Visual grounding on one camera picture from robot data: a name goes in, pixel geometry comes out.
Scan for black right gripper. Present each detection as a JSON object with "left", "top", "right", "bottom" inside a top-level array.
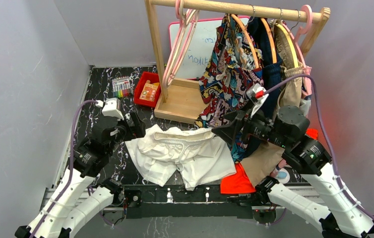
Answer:
[{"left": 210, "top": 99, "right": 289, "bottom": 148}]

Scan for white shorts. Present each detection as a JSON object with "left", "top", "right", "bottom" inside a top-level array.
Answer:
[{"left": 125, "top": 124, "right": 236, "bottom": 191}]

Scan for pink hanger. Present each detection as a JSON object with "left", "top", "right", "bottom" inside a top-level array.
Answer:
[
  {"left": 280, "top": 4, "right": 314, "bottom": 96},
  {"left": 162, "top": 0, "right": 199, "bottom": 88}
]

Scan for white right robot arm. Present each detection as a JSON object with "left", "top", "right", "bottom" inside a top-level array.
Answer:
[{"left": 212, "top": 106, "right": 374, "bottom": 238}]

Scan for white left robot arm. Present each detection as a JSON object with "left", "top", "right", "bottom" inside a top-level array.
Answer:
[{"left": 14, "top": 112, "right": 146, "bottom": 238}]

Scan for beige shorts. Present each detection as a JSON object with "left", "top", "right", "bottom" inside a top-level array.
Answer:
[{"left": 240, "top": 24, "right": 306, "bottom": 188}]

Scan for comic print shorts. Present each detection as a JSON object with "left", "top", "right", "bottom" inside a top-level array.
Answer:
[{"left": 194, "top": 13, "right": 265, "bottom": 164}]

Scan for navy shorts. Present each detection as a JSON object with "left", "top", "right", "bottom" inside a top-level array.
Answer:
[{"left": 247, "top": 17, "right": 281, "bottom": 118}]

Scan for wooden hanger with comic shorts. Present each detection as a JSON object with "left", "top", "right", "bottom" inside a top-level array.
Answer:
[{"left": 229, "top": 13, "right": 259, "bottom": 68}]

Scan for wooden hanger with navy shorts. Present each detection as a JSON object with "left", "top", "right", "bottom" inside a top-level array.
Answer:
[{"left": 257, "top": 17, "right": 282, "bottom": 66}]

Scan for wooden hanger with beige shorts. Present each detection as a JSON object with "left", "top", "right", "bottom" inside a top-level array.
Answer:
[{"left": 270, "top": 19, "right": 299, "bottom": 69}]

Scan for orange card box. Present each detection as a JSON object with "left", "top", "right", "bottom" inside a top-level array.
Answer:
[{"left": 140, "top": 80, "right": 159, "bottom": 102}]

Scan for marker pen pack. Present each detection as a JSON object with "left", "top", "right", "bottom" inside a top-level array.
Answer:
[{"left": 111, "top": 77, "right": 133, "bottom": 98}]

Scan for wooden clothes rack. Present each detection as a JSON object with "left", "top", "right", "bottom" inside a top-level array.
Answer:
[{"left": 145, "top": 0, "right": 331, "bottom": 124}]

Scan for orange cloth front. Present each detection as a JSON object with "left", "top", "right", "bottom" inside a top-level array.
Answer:
[{"left": 220, "top": 163, "right": 256, "bottom": 194}]

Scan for red plastic bin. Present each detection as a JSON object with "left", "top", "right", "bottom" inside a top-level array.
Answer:
[{"left": 134, "top": 72, "right": 161, "bottom": 108}]

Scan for red knit cloth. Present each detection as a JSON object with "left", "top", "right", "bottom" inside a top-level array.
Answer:
[{"left": 306, "top": 128, "right": 318, "bottom": 140}]

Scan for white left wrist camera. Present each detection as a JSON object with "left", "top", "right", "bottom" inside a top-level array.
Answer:
[{"left": 102, "top": 98, "right": 124, "bottom": 120}]

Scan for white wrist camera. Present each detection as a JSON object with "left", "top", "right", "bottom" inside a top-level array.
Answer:
[
  {"left": 246, "top": 84, "right": 269, "bottom": 118},
  {"left": 102, "top": 98, "right": 124, "bottom": 120}
]

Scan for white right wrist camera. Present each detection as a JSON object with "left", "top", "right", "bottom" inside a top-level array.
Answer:
[{"left": 246, "top": 84, "right": 269, "bottom": 118}]

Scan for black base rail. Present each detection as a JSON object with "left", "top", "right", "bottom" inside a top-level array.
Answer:
[{"left": 86, "top": 183, "right": 288, "bottom": 227}]

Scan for whiteboard with pink frame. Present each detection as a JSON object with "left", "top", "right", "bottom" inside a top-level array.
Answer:
[{"left": 175, "top": 18, "right": 222, "bottom": 79}]

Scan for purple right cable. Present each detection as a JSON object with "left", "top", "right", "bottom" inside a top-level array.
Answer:
[{"left": 262, "top": 73, "right": 374, "bottom": 237}]

